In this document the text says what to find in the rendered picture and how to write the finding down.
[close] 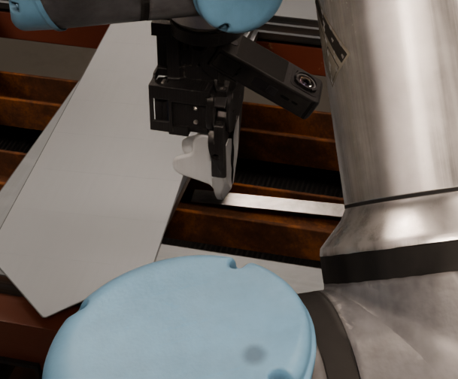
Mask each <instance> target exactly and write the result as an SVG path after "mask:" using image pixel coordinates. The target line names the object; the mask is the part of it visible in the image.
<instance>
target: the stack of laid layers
mask: <svg viewBox="0 0 458 379"><path fill-rule="evenodd" d="M0 8H1V9H8V10H10V7H9V1H8V0H0ZM242 35H243V36H245V37H247V38H249V39H250V40H252V41H254V42H256V41H257V39H258V38H262V39H269V40H276V41H289V42H296V43H302V44H315V45H321V42H320V31H319V25H318V21H315V20H302V19H295V18H287V17H274V16H273V17H272V18H271V19H270V20H269V21H268V22H267V23H265V24H264V25H263V26H260V27H259V28H258V29H254V30H253V31H250V32H245V33H243V34H242ZM79 81H80V80H79ZM79 81H78V82H77V84H76V85H75V87H74V88H73V90H72V91H71V92H70V93H69V95H68V97H67V98H66V99H65V101H64V102H63V103H62V105H61V106H60V108H59V109H58V111H57V112H56V113H55V114H54V116H53V118H52V119H51V120H50V122H49V123H48V124H47V126H46V127H45V129H44V130H43V132H42V133H41V134H40V135H39V137H38V139H37V140H36V141H35V143H34V144H33V145H32V147H31V148H30V150H29V151H28V153H27V154H26V155H25V156H24V158H23V160H22V161H21V162H20V164H19V165H18V166H17V168H16V169H15V171H14V172H13V174H12V175H11V176H10V178H9V179H8V181H7V182H6V184H5V185H4V186H3V187H2V189H1V190H0V227H1V225H2V224H3V222H4V220H5V218H6V216H7V215H8V212H9V210H10V209H11V207H12V205H13V203H14V201H15V199H16V198H17V196H18V194H19V192H20V190H21V189H22V187H23V184H24V183H25V182H26V179H27V177H28V176H29V174H30V172H31V170H32V168H33V166H34V165H35V163H36V161H37V159H38V157H39V156H40V154H41V151H42V150H43V148H44V146H45V144H46V143H47V140H48V138H49V137H50V135H51V133H52V131H53V129H54V127H55V126H56V124H57V122H58V120H59V118H60V116H61V115H62V112H63V111H64V109H65V106H66V105H67V104H68V101H69V99H70V98H71V96H72V94H73V92H74V90H75V88H76V86H77V85H78V83H79ZM190 179H191V177H187V176H185V175H184V178H183V181H182V184H181V185H180V189H179V192H178V194H177V198H176V201H175V203H174V207H173V210H172V212H171V216H170V219H169V222H168V225H169V223H170V221H171V219H172V217H173V215H174V213H175V211H176V209H177V206H178V204H179V202H180V200H181V198H182V196H183V194H184V192H185V189H186V188H187V185H188V183H189V182H190ZM168 225H167V227H166V229H167V228H168ZM0 293H4V294H8V295H13V296H21V297H24V296H23V295H22V294H21V293H20V291H19V290H18V289H17V288H16V287H15V286H14V285H13V284H12V283H11V281H10V280H9V279H8V278H7V277H6V276H1V275H0Z"/></svg>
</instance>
